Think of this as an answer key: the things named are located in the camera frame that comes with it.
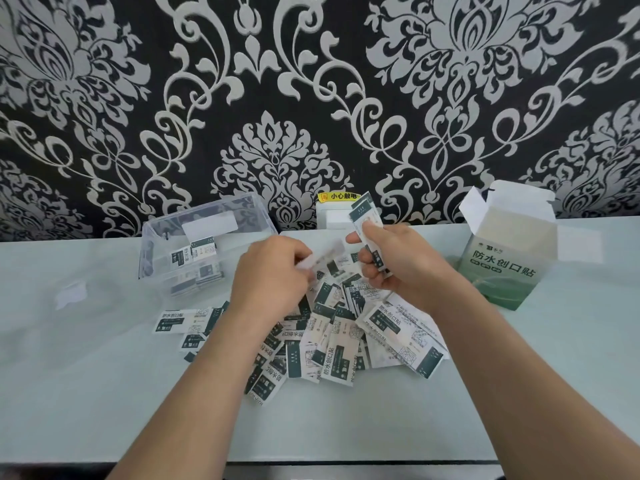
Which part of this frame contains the white wall socket yellow label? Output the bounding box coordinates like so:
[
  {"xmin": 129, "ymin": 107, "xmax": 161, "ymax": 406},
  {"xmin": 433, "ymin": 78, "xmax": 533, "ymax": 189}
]
[{"xmin": 315, "ymin": 191, "xmax": 362, "ymax": 231}]

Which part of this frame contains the clear plastic box lid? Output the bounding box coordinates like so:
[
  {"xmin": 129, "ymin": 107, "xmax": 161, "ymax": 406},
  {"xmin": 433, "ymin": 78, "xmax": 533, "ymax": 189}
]
[{"xmin": 0, "ymin": 269, "xmax": 166, "ymax": 365}]

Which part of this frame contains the white paper leaflet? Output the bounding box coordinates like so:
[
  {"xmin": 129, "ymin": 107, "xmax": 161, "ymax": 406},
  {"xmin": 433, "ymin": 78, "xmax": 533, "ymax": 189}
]
[{"xmin": 369, "ymin": 292, "xmax": 449, "ymax": 368}]

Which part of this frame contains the person's right forearm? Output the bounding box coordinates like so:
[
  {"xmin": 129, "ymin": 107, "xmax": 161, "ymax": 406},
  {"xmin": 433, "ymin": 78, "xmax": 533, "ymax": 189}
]
[{"xmin": 429, "ymin": 284, "xmax": 640, "ymax": 480}]

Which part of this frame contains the person's left forearm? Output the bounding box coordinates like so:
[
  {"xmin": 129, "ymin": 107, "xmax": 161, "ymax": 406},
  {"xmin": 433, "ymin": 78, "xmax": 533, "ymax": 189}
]
[{"xmin": 107, "ymin": 304, "xmax": 301, "ymax": 480}]

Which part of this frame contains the small white green packet bundle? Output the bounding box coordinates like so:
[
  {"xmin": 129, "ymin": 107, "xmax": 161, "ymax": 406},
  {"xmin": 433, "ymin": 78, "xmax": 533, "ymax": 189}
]
[{"xmin": 348, "ymin": 191, "xmax": 392, "ymax": 273}]

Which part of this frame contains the person's left hand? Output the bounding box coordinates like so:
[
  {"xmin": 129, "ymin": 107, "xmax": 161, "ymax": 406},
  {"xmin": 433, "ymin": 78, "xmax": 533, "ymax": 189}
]
[{"xmin": 227, "ymin": 236, "xmax": 315, "ymax": 327}]

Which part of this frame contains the person's right hand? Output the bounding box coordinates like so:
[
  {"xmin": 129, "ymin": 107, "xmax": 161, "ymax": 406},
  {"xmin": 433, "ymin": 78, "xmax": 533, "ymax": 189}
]
[{"xmin": 345, "ymin": 222, "xmax": 482, "ymax": 315}]

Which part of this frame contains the green white cardboard carton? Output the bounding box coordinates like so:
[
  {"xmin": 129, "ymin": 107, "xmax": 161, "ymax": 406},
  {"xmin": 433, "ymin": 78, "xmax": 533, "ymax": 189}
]
[{"xmin": 457, "ymin": 179, "xmax": 603, "ymax": 311}]

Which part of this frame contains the pile of white green packets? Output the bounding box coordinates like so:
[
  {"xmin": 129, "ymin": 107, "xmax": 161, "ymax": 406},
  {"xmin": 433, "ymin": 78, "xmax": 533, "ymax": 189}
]
[{"xmin": 152, "ymin": 259, "xmax": 449, "ymax": 408}]

